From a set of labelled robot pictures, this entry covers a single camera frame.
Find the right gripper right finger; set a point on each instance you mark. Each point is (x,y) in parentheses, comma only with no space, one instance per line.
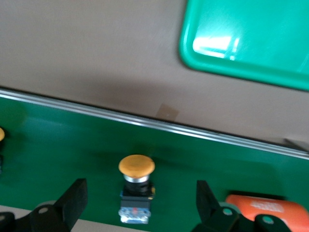
(205,200)

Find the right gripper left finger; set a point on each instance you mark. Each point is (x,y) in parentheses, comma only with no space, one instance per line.
(72,200)

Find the orange printed cylinder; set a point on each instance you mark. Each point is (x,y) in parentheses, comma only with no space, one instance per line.
(265,207)

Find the yellow mushroom push button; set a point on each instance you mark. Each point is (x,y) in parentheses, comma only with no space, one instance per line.
(1,134)
(136,165)

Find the green conveyor belt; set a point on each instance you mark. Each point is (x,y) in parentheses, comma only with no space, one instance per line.
(72,145)

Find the green plastic tray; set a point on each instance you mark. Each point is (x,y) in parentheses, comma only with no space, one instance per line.
(253,29)

